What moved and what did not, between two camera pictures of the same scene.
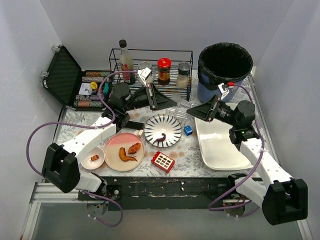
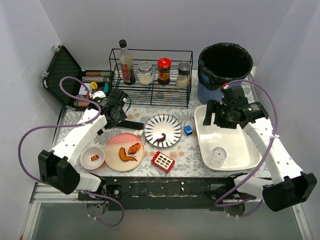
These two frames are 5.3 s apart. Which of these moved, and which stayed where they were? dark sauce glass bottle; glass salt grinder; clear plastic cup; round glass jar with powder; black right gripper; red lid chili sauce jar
Moved: black right gripper; clear plastic cup
Stayed: dark sauce glass bottle; glass salt grinder; red lid chili sauce jar; round glass jar with powder
